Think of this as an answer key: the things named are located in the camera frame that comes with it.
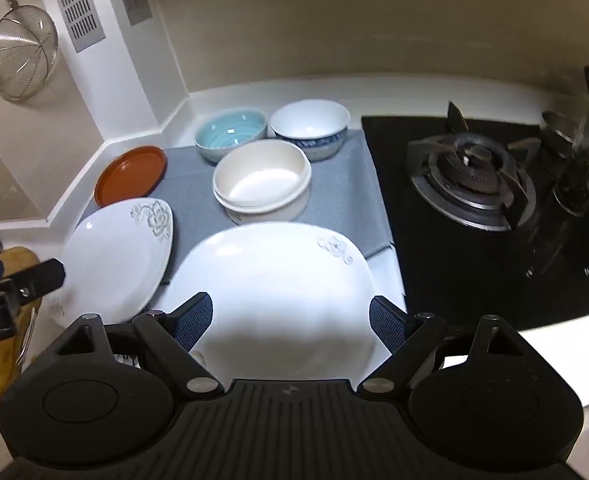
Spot white bowl blue pattern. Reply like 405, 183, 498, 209
270, 99, 351, 162

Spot grey vent grille near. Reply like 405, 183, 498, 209
57, 0, 106, 53

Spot glass jar on stove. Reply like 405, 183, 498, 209
552, 84, 589, 217

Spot cream bowls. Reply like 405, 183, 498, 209
212, 139, 311, 226

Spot metal pot on stove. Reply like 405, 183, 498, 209
541, 110, 577, 157

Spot metal wire strainer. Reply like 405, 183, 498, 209
0, 0, 59, 102

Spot white floral square plate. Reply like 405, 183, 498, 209
47, 198, 174, 328

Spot large white square plate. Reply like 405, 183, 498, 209
159, 222, 377, 385

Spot light blue ceramic bowl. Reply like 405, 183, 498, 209
195, 108, 267, 164

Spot orange round plate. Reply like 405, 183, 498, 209
94, 145, 168, 208

